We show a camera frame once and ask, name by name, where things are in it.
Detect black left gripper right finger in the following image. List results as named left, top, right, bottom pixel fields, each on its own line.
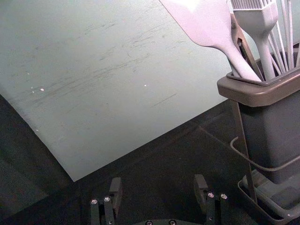
left=193, top=173, right=232, bottom=225

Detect black table cloth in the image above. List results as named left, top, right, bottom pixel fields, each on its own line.
left=0, top=93, right=300, bottom=225

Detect grey plastic utensil holder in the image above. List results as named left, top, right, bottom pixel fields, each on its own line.
left=217, top=67, right=300, bottom=186

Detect steel rack bar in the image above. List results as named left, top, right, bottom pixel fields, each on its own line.
left=230, top=98, right=258, bottom=205

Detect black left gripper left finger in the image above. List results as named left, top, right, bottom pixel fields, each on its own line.
left=90, top=177, right=123, bottom=225

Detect white silicone spatula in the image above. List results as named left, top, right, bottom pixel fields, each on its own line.
left=159, top=0, right=262, bottom=82

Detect plain pale wall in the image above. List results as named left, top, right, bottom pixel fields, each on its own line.
left=0, top=0, right=300, bottom=182

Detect steel kitchen tongs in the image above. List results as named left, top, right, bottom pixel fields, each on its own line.
left=229, top=13, right=265, bottom=81

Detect white wire whisk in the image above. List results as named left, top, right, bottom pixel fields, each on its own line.
left=267, top=0, right=295, bottom=74

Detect white silicone basting brush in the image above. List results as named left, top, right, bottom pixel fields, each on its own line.
left=230, top=0, right=278, bottom=81

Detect black rack base tray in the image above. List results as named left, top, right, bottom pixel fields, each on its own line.
left=237, top=168, right=300, bottom=225

